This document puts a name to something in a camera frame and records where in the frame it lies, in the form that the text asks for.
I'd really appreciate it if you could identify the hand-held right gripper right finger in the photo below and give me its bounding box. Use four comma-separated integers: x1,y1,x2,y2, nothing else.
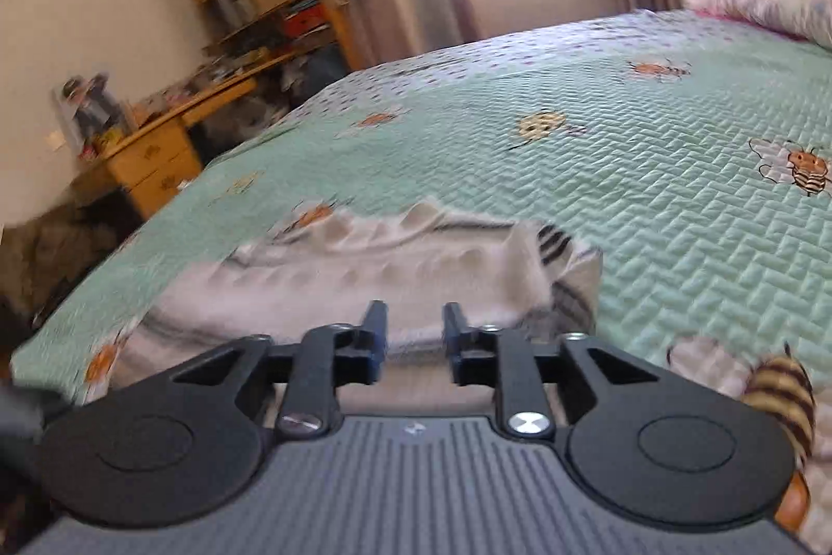
442,303,660,437

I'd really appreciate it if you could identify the olive jacket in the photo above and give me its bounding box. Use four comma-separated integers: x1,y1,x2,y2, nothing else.
0,197,131,328

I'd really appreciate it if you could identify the green quilted bee bedspread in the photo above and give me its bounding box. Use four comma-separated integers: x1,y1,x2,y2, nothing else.
9,7,832,549

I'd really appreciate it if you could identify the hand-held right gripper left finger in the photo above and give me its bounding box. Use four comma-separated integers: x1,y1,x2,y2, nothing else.
170,300,389,439

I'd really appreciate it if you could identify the wall poster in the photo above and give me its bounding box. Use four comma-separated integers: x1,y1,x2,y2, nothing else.
53,72,131,156

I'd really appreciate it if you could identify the white black-striped sweater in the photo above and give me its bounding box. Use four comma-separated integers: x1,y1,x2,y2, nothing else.
107,200,604,400

